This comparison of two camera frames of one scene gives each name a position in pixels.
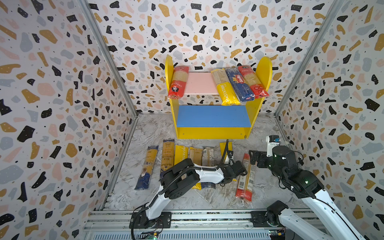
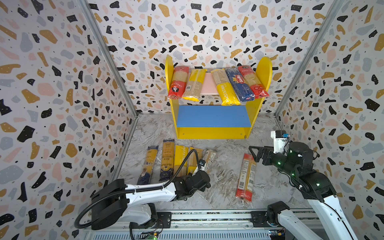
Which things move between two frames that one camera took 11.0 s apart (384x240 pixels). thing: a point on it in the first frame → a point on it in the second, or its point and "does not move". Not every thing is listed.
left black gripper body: (230, 180) → (204, 188)
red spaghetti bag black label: (179, 81) does not move
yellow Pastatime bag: (227, 92) does not move
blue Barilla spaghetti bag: (242, 88) does not move
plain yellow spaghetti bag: (222, 145) → (193, 89)
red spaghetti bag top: (259, 90) does not move
